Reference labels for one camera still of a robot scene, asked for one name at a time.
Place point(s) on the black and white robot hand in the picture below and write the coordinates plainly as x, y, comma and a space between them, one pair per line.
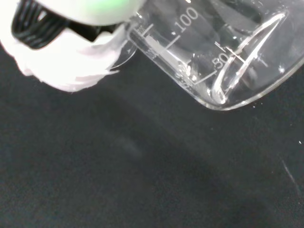
59, 61

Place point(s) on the black bench cloth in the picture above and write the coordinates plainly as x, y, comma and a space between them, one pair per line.
142, 166

